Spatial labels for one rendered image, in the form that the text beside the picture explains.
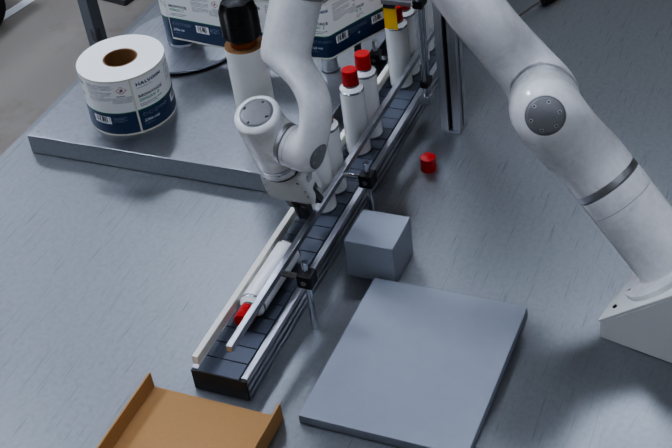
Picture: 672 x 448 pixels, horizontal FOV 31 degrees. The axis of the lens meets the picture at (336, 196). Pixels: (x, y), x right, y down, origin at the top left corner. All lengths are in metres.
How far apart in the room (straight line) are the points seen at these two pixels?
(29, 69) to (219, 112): 2.24
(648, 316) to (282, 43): 0.77
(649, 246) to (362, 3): 1.05
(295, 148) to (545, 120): 0.43
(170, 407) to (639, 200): 0.88
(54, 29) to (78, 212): 2.58
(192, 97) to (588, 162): 1.13
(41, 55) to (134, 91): 2.33
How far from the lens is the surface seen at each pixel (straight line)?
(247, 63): 2.61
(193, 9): 2.92
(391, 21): 2.61
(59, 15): 5.28
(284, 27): 2.06
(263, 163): 2.14
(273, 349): 2.19
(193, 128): 2.73
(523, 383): 2.12
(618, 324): 2.15
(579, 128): 1.99
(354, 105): 2.48
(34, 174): 2.81
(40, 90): 4.78
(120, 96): 2.71
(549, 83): 1.97
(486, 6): 2.01
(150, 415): 2.16
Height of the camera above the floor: 2.39
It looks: 38 degrees down
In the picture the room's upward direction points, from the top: 8 degrees counter-clockwise
